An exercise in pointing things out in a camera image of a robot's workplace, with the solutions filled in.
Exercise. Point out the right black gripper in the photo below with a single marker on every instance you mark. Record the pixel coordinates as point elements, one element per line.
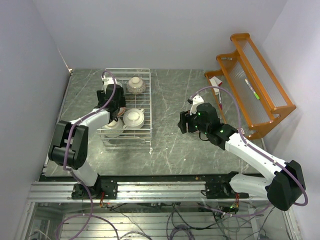
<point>185,117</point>

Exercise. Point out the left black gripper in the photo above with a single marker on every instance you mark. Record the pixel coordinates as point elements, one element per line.
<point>101,96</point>

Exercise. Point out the white wire dish rack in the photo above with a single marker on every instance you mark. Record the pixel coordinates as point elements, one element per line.
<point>141,101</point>

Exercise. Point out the red patterned bowl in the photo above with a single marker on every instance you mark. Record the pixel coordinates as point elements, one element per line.
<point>121,111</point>

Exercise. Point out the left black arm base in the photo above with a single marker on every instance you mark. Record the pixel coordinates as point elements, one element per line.
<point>104,188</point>

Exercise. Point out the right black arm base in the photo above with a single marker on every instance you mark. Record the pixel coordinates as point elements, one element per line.
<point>217,186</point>

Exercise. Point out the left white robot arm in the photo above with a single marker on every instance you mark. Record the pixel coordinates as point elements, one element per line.
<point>69,144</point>

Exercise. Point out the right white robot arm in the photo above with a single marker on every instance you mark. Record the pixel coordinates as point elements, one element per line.
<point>282,182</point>

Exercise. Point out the orange wooden shelf rack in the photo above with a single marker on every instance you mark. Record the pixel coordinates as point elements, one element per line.
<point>246,62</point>

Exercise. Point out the beige patterned bowl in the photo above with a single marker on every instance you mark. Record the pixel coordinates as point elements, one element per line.
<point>136,86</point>

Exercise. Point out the light grey bowl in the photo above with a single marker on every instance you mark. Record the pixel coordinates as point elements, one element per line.
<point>113,127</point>

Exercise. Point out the red marker pen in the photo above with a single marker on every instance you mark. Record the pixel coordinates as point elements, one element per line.
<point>220,101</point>

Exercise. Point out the white red eraser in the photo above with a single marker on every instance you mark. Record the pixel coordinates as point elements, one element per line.
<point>215,81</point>

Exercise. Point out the green tipped marker pen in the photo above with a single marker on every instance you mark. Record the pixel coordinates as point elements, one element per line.
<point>252,89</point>

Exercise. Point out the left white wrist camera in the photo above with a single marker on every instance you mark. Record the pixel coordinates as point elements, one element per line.
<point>108,81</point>

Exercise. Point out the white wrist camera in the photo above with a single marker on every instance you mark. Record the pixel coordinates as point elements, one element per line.
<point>108,81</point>
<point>195,102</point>

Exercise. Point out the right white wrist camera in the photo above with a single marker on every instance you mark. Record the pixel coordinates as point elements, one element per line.
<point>195,102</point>

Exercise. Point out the white handled soup bowl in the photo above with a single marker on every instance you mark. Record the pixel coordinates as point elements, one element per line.
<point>134,118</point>

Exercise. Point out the aluminium mounting rail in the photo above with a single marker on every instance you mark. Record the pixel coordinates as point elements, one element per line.
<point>128,192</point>

